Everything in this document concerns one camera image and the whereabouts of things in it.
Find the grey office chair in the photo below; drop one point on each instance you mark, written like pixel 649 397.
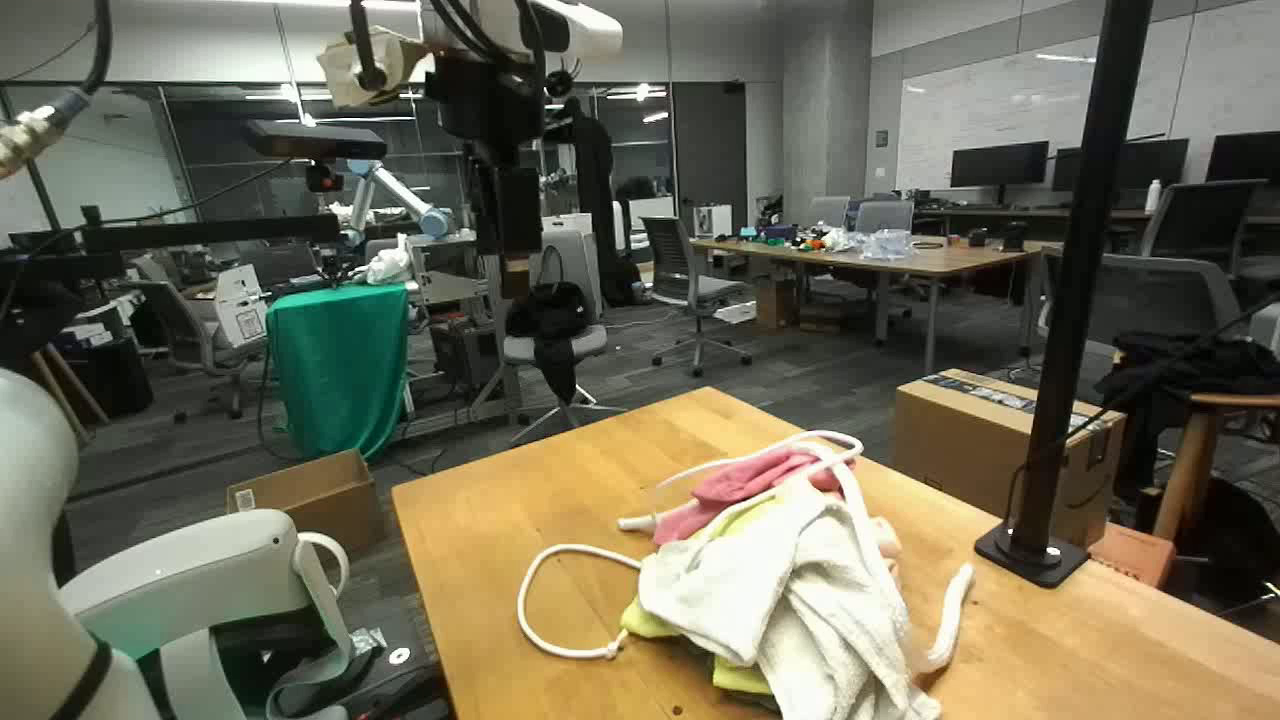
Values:
pixel 1160 295

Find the white swivel chair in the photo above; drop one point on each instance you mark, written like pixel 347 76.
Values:
pixel 552 353

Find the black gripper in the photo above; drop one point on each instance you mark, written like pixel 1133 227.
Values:
pixel 494 105

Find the black stereo camera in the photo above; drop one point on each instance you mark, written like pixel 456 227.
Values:
pixel 321 141

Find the long wooden office table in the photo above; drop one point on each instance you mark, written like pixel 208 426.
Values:
pixel 935 262

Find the green cloth drape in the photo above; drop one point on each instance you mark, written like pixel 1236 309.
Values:
pixel 332 375

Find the white ribbed towel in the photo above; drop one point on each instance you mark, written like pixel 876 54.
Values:
pixel 801 584

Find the black office chair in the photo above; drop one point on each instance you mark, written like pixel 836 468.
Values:
pixel 665 252

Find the black computer monitor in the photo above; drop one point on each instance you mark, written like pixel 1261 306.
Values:
pixel 1246 159
pixel 1145 161
pixel 1002 161

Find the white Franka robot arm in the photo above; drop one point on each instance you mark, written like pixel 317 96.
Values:
pixel 27 535

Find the pink cloth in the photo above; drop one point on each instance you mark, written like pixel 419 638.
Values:
pixel 745 477

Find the black mesh chair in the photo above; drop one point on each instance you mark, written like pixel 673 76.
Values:
pixel 1207 223

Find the small open cardboard box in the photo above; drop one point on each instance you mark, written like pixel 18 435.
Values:
pixel 321 501

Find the black handbag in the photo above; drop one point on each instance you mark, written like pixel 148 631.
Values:
pixel 550 309

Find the yellow-green cloth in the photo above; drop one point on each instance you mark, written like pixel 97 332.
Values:
pixel 652 627

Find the wooden stool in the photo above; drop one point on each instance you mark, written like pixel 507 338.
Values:
pixel 1186 465

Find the white paper sign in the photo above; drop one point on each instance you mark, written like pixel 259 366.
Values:
pixel 240 306

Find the black garment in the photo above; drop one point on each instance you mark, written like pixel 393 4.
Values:
pixel 1186 366

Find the cardboard box with black tape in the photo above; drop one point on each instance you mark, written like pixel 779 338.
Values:
pixel 963 453

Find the white blue background robot arm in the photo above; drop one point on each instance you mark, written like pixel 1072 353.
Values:
pixel 401 202

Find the black pole stand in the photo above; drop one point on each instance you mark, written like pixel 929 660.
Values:
pixel 1066 332

